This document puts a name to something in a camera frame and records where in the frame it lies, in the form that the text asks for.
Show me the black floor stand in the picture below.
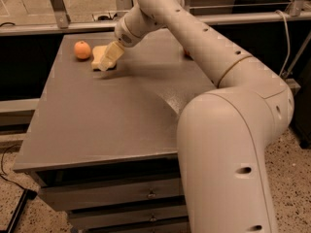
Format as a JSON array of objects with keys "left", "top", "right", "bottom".
[{"left": 1, "top": 189, "right": 37, "bottom": 233}]

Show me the red apple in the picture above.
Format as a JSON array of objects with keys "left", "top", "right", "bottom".
[{"left": 184, "top": 49, "right": 191, "bottom": 58}]

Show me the orange fruit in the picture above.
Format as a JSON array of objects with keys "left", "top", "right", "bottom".
[{"left": 74, "top": 41, "right": 91, "bottom": 60}]

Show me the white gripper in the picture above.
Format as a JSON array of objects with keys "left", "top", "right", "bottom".
[{"left": 98, "top": 15, "right": 141, "bottom": 71}]

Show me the grey metal frame rail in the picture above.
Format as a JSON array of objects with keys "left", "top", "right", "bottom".
[{"left": 0, "top": 0, "right": 311, "bottom": 35}]

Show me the black floor cable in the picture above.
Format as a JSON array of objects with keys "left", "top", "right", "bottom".
[{"left": 0, "top": 143, "right": 30, "bottom": 192}]

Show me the white cable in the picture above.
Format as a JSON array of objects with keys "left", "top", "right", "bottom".
[{"left": 275, "top": 9, "right": 292, "bottom": 80}]

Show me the yellow wavy sponge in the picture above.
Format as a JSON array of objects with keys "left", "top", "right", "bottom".
[{"left": 91, "top": 46, "right": 116, "bottom": 71}]

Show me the grey drawer cabinet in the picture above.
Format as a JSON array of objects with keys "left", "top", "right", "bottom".
[{"left": 15, "top": 29, "right": 214, "bottom": 229}]

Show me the bottom grey drawer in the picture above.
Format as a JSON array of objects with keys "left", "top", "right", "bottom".
[{"left": 87, "top": 220, "right": 191, "bottom": 233}]

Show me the top grey drawer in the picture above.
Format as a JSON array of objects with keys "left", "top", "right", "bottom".
[{"left": 39, "top": 178, "right": 183, "bottom": 211}]

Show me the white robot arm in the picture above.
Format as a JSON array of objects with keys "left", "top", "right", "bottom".
[{"left": 99, "top": 0, "right": 294, "bottom": 233}]

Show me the middle grey drawer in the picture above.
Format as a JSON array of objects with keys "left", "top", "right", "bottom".
[{"left": 69, "top": 204, "right": 188, "bottom": 229}]

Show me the grey drawer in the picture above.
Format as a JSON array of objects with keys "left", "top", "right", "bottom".
[
  {"left": 87, "top": 220, "right": 191, "bottom": 233},
  {"left": 69, "top": 204, "right": 188, "bottom": 229},
  {"left": 39, "top": 178, "right": 183, "bottom": 211}
]

